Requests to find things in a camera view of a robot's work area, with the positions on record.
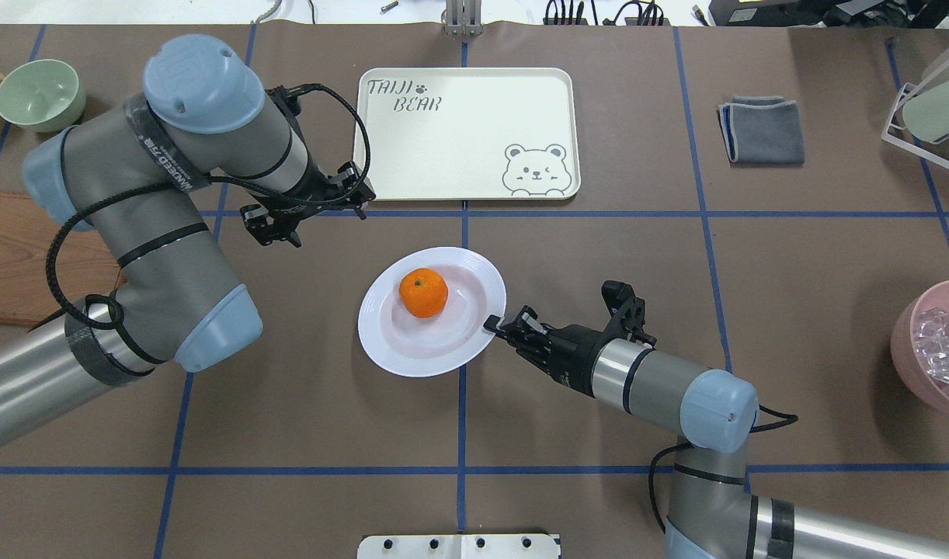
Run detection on white round plate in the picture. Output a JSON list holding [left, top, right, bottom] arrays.
[[357, 247, 507, 377]]

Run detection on wooden cutting board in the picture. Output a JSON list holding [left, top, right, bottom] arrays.
[[0, 192, 124, 327]]

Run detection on pink bowl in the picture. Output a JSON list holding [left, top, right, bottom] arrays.
[[890, 280, 949, 417]]

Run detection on white cup rack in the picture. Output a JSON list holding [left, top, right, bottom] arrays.
[[881, 45, 949, 171]]

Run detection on green bowl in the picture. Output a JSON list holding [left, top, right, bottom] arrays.
[[0, 59, 87, 134]]

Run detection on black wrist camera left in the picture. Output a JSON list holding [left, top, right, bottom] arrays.
[[266, 85, 308, 141]]

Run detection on grey folded cloth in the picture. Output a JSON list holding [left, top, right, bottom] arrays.
[[718, 95, 805, 165]]

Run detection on orange fruit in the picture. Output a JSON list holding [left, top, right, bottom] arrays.
[[398, 268, 449, 319]]

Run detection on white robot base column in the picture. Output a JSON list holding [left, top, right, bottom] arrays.
[[356, 532, 562, 558]]

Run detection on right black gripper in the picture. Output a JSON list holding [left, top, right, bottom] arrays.
[[484, 307, 600, 397]]

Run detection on cream bear tray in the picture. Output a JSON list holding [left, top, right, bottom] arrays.
[[354, 68, 582, 201]]

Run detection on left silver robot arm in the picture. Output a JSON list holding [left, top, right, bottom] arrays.
[[0, 34, 375, 448]]

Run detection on aluminium frame post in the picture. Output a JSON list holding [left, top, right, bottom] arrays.
[[440, 0, 484, 38]]

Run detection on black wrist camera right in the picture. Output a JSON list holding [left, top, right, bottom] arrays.
[[601, 280, 658, 347]]

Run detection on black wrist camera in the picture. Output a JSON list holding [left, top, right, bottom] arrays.
[[266, 85, 308, 141], [601, 280, 658, 347]]

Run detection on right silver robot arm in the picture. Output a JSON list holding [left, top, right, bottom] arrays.
[[484, 298, 949, 558]]

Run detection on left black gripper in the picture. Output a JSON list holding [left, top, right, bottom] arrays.
[[240, 161, 376, 248]]

